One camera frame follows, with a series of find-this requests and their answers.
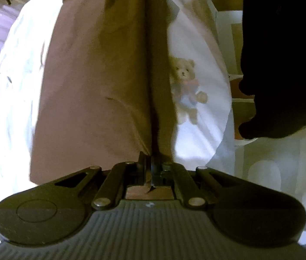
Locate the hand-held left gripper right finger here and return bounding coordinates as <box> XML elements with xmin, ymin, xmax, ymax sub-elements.
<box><xmin>151</xmin><ymin>156</ymin><xmax>244</xmax><ymax>210</ymax></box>

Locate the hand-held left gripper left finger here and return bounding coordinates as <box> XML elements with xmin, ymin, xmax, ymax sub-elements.
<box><xmin>54</xmin><ymin>152</ymin><xmax>151</xmax><ymax>211</ymax></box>

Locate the checkered teddy bear print bedsheet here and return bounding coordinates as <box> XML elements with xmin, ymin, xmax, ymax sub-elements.
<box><xmin>0</xmin><ymin>0</ymin><xmax>306</xmax><ymax>252</ymax></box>

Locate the brown garment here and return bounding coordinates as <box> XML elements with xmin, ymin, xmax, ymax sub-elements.
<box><xmin>30</xmin><ymin>0</ymin><xmax>181</xmax><ymax>193</ymax></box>

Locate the white furniture frame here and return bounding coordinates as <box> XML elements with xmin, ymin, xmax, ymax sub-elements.
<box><xmin>215</xmin><ymin>9</ymin><xmax>257</xmax><ymax>142</ymax></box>

